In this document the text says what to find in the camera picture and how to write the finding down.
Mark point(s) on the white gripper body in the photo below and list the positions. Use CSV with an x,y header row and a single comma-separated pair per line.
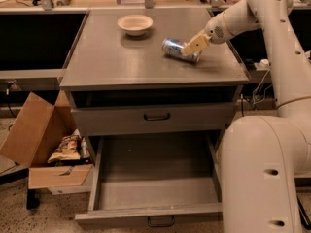
x,y
216,30

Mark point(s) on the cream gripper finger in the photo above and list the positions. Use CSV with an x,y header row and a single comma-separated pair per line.
x,y
197,43

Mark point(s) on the blue silver redbull can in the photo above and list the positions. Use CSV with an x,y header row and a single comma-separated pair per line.
x,y
173,48

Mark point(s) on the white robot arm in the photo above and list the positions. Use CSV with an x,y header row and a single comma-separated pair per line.
x,y
261,155

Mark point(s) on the grey drawer cabinet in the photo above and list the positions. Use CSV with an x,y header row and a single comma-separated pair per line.
x,y
109,68

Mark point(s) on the closed grey top drawer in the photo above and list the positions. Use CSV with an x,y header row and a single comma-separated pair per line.
x,y
153,119

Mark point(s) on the open grey middle drawer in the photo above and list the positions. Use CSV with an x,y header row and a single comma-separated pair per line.
x,y
156,180

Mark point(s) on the white power strip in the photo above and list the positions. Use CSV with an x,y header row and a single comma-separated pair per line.
x,y
264,63

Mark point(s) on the white bowl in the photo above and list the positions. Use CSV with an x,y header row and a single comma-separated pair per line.
x,y
135,25

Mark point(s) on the small plastic bottle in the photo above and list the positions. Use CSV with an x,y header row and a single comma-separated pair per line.
x,y
84,149

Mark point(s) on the snack chip bag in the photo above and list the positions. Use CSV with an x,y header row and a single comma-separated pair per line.
x,y
66,150

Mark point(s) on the brown cardboard box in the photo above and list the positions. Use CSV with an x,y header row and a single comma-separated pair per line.
x,y
33,138

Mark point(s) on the black metal stand leg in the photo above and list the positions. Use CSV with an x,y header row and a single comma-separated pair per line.
x,y
305,218

